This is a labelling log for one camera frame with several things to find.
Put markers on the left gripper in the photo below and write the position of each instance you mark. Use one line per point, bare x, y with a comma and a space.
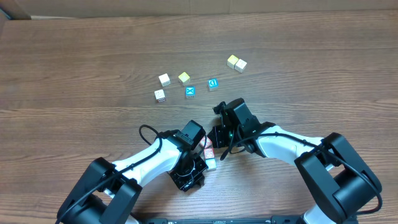
189, 175

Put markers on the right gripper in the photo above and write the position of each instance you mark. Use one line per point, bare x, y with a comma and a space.
217, 137

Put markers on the red K block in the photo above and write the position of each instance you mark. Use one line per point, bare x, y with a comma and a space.
205, 142

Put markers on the red M block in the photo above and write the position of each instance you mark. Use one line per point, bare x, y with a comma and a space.
209, 153

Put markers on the blue P block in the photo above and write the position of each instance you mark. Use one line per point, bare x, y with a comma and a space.
211, 164

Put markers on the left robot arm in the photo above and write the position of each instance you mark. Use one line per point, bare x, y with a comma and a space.
107, 191

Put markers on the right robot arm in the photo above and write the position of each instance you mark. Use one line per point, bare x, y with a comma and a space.
340, 182

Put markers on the blue D block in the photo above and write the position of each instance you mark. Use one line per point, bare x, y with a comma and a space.
213, 84

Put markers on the blue X block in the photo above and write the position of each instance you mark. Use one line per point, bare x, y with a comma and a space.
190, 92

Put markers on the yellow block centre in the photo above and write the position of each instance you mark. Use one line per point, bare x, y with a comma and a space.
184, 79

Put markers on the yellow block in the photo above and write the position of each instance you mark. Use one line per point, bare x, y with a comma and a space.
231, 61
184, 79

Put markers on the white block far right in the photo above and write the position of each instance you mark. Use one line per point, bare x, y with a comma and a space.
240, 65

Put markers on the white block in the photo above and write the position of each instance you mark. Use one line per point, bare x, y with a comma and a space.
159, 96
164, 79
240, 65

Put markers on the white block lower left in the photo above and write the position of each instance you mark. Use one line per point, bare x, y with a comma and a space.
159, 96

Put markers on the yellow block far right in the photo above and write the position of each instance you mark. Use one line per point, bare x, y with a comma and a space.
231, 61

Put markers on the white block upper left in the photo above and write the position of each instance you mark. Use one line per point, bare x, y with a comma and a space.
164, 79

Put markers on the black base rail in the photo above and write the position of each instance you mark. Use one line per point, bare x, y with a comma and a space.
277, 219

